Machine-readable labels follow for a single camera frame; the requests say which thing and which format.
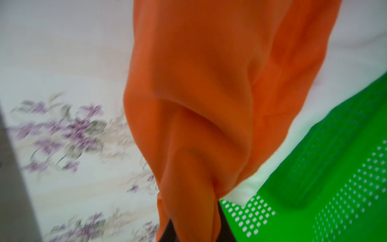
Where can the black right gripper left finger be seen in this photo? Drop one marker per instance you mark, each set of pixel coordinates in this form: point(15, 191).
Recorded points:
point(169, 234)

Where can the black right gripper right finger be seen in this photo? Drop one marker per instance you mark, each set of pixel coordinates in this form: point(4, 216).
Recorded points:
point(226, 234)

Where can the green plastic basket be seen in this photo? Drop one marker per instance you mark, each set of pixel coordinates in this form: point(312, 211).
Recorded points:
point(332, 187)

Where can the orange cloth garment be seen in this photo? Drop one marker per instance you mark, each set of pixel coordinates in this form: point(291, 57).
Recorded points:
point(213, 88)

